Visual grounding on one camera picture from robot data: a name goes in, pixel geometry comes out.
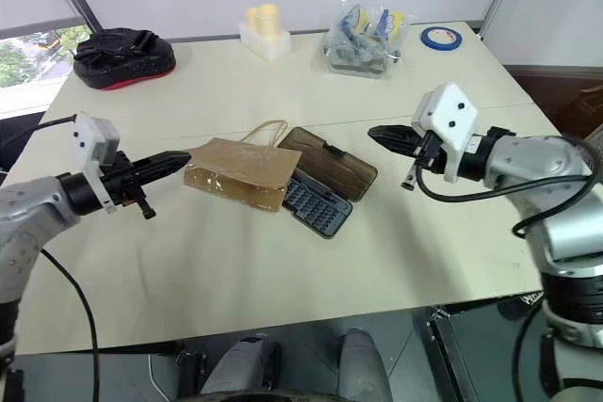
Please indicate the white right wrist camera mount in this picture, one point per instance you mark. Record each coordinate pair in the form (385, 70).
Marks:
(452, 112)

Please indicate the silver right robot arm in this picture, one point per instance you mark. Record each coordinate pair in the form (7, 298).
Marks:
(542, 162)

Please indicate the grey rounded shell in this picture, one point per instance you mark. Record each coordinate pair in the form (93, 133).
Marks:
(365, 364)
(235, 369)

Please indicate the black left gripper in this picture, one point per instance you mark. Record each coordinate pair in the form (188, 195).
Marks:
(120, 178)

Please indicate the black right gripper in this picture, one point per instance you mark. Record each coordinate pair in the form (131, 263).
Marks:
(431, 155)

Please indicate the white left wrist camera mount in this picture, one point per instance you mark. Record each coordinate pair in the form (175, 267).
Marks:
(96, 138)

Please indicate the black metal frame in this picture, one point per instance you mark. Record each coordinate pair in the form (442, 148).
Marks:
(452, 355)

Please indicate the clear plastic bag of parts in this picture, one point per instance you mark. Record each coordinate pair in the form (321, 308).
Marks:
(363, 39)

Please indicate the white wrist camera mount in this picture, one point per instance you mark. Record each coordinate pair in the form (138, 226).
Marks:
(452, 112)
(96, 138)

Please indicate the black item with white lettering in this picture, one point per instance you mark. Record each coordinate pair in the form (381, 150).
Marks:
(527, 300)

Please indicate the white block holder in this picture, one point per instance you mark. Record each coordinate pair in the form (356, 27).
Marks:
(271, 46)

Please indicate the brown paper bag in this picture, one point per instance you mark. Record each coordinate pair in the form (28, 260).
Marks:
(235, 162)

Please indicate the blue tape roll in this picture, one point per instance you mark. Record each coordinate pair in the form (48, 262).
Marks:
(426, 39)

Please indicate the black bag with red base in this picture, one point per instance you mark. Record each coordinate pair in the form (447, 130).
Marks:
(122, 63)

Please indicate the cream plastic cup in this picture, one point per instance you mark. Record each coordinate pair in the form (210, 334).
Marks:
(268, 20)
(249, 16)

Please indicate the dark plastic tool case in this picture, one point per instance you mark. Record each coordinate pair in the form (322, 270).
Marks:
(325, 162)

